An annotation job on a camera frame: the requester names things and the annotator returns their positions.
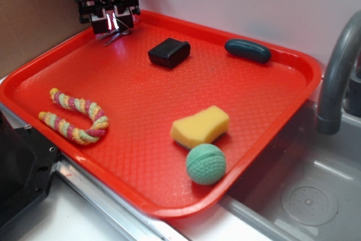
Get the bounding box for green dimpled ball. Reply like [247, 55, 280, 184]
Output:
[186, 143, 226, 186]

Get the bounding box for red plastic tray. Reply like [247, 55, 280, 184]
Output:
[1, 11, 322, 218]

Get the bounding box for grey plastic sink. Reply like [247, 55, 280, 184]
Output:
[220, 102, 360, 240]

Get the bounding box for yellow sponge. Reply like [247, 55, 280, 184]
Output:
[170, 106, 230, 150]

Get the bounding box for silver keys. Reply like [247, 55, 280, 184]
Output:
[96, 13, 131, 46]

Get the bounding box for black rectangular box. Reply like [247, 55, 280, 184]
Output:
[148, 38, 191, 69]

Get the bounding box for brown cardboard panel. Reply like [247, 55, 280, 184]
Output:
[1, 0, 88, 78]

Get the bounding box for dark teal oval soap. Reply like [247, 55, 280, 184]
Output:
[224, 38, 271, 64]

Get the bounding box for multicolour rope toy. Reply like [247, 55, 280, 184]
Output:
[38, 88, 109, 146]

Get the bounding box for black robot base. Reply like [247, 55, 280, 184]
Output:
[1, 113, 60, 230]

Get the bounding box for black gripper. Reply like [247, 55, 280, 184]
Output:
[75, 0, 140, 34]

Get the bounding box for grey faucet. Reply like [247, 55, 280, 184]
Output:
[315, 11, 360, 135]

